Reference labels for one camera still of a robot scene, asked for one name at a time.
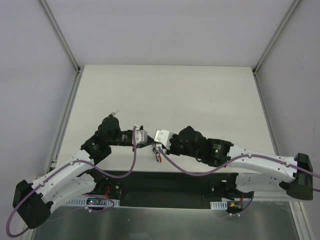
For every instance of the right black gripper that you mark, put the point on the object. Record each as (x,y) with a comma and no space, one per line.
(169,151)

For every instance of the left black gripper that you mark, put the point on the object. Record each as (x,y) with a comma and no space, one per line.
(136,144)

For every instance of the key organiser with red handle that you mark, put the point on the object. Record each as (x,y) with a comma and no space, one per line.
(155,150)

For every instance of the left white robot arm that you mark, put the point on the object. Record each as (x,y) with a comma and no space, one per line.
(35,201)

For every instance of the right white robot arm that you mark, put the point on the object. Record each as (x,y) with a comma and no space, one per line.
(292,175)

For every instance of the key with black head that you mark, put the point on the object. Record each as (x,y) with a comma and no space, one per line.
(113,113)

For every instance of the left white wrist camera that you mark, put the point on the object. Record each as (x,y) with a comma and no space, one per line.
(140,136)

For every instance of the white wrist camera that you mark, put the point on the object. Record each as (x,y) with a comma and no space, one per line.
(158,133)
(140,136)

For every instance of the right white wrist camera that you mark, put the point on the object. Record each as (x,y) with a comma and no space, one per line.
(158,133)

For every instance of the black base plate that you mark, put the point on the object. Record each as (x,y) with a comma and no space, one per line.
(171,190)

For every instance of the right white cable duct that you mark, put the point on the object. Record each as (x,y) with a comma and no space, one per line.
(219,205)

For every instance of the white cable duct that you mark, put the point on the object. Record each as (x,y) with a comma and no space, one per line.
(219,205)
(84,201)

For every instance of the left white cable duct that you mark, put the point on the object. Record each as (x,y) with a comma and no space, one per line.
(84,201)

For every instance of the left aluminium frame post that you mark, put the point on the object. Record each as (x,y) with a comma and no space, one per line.
(59,35)

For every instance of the aluminium frame post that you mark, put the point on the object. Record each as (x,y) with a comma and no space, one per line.
(293,7)
(59,35)

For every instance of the right aluminium frame post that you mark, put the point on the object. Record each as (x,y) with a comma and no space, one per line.
(293,7)

